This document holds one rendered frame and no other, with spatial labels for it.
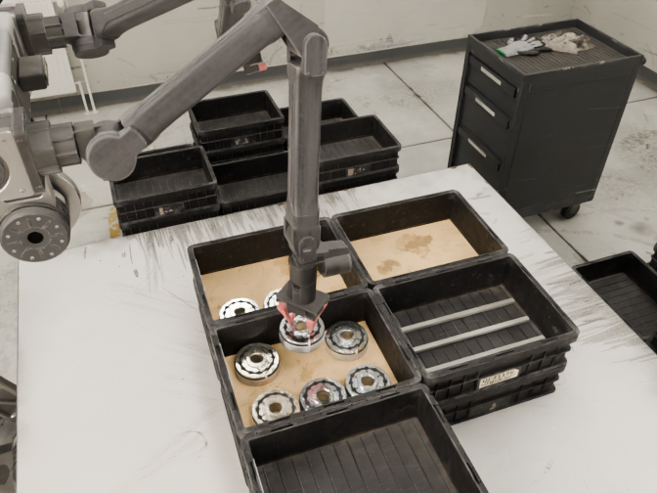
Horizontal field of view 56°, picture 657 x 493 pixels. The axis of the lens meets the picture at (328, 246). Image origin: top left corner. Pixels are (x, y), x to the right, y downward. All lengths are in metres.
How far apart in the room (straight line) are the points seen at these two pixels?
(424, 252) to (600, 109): 1.50
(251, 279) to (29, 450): 0.66
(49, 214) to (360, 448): 0.82
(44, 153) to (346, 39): 3.78
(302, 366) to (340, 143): 1.60
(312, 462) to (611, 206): 2.65
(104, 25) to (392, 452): 1.10
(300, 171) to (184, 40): 3.26
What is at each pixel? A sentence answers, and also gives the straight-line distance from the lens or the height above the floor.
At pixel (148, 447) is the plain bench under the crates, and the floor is 0.70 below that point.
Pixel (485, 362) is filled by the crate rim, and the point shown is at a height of 0.93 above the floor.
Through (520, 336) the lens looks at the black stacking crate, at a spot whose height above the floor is 0.83.
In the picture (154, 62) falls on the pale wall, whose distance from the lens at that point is 4.40.
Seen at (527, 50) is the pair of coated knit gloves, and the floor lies 0.88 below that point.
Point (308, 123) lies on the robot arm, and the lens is 1.15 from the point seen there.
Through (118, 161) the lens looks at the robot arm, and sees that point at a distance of 1.08.
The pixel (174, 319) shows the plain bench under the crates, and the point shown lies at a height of 0.70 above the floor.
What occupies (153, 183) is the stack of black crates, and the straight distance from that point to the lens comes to 2.72.
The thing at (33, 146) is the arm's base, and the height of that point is 1.47.
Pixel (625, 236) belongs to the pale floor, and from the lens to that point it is 3.48.
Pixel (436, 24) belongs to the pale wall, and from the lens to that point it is 5.00.
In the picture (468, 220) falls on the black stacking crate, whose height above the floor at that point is 0.89.
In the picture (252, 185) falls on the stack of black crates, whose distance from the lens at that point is 2.82.
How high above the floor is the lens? 1.99
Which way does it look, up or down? 41 degrees down
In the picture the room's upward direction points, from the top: 1 degrees clockwise
